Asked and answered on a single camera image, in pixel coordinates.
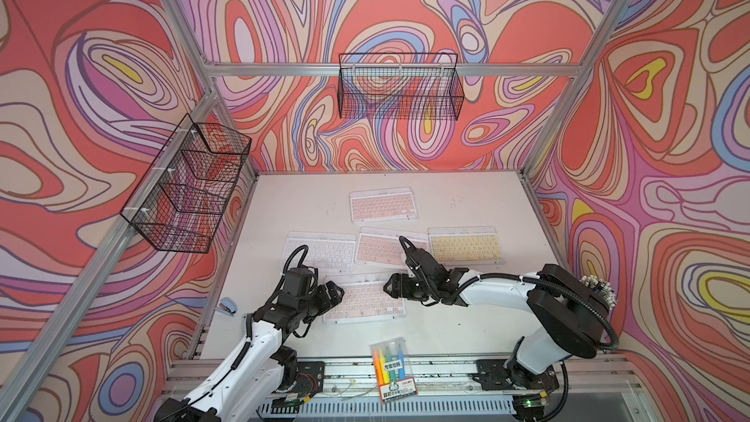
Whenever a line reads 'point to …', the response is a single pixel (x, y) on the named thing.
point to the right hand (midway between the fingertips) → (394, 298)
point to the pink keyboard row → (383, 247)
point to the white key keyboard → (327, 252)
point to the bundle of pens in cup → (602, 288)
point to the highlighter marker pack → (394, 369)
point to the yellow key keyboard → (466, 245)
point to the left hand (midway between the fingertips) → (340, 298)
